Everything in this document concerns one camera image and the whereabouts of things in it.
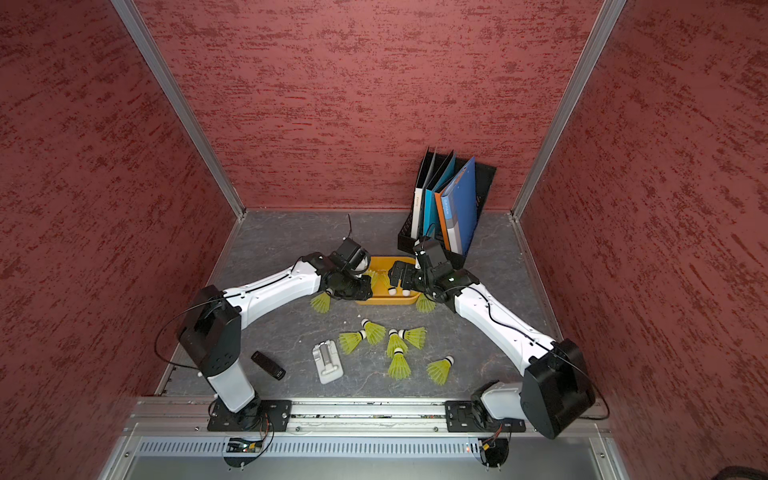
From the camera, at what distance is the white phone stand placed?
808 millimetres

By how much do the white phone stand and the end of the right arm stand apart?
30 centimetres

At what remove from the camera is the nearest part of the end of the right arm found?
594mm
